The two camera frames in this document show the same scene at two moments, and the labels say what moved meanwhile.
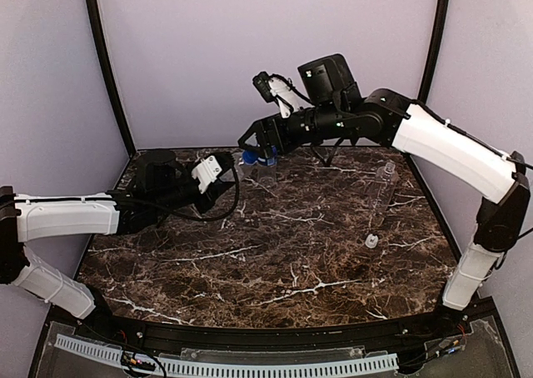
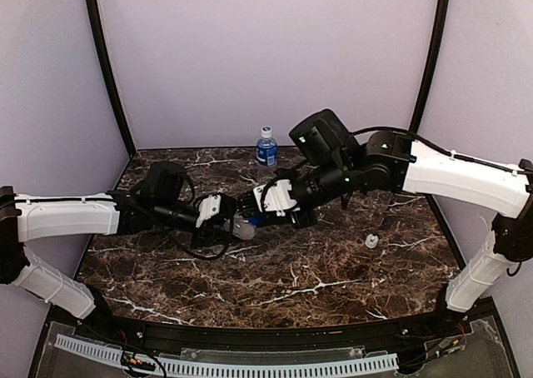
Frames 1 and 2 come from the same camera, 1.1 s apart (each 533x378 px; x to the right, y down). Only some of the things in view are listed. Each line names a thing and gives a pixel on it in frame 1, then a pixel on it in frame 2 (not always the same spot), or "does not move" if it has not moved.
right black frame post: (442, 25) does not move
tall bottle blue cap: (248, 170) to (242, 228)
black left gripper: (211, 192) to (222, 222)
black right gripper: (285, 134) to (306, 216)
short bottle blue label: (267, 171) does not move
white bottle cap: (371, 241) does not move
